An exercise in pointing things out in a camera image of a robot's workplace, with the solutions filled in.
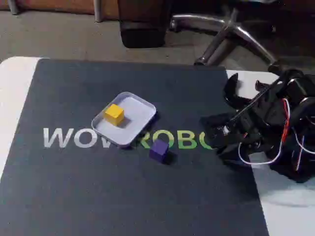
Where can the brown upholstered furniture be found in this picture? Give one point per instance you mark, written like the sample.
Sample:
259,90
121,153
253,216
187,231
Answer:
49,5

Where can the grey metal leg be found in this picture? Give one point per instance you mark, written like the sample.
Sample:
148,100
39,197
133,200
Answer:
12,6
101,9

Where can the purple cube block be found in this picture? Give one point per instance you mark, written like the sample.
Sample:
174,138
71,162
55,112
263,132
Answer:
158,151

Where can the yellow cube block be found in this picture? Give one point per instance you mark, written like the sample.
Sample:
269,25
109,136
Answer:
113,113

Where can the chrome office chair base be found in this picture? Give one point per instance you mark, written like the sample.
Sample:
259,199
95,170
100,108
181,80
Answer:
231,32

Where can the white rounded rectangular tray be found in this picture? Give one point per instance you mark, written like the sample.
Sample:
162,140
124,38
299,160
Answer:
137,108

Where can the dark mat with WOWROBO print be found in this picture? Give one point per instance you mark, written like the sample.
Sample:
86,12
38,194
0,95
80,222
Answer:
98,186

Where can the dark furniture block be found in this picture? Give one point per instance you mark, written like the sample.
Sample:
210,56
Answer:
142,24

